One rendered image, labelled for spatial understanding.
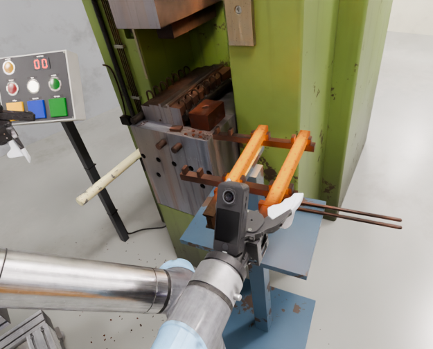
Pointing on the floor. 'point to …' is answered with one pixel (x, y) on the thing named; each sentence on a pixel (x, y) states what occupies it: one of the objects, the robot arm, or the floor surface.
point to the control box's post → (94, 176)
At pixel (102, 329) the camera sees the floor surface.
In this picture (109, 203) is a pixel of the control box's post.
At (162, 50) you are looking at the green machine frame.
